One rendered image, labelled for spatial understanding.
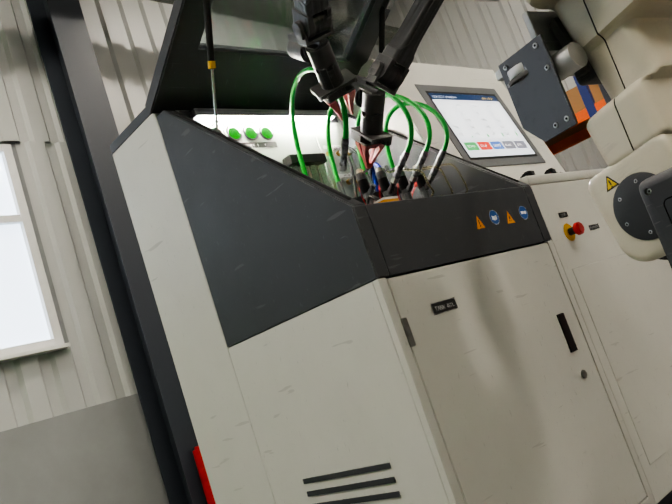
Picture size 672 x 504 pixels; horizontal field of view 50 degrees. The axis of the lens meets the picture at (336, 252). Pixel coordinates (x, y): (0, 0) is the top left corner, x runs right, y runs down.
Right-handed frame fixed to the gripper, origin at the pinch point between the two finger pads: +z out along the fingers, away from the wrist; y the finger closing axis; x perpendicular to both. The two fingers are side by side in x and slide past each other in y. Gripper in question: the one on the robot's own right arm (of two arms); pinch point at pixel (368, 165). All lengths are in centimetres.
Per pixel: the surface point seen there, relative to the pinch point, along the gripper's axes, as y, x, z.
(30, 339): 330, 45, 243
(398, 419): -57, 31, 29
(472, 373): -57, 11, 25
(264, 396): -18, 41, 47
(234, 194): 5.0, 36.4, 2.9
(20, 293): 354, 43, 218
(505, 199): -25.3, -25.6, 5.1
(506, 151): 19, -72, 15
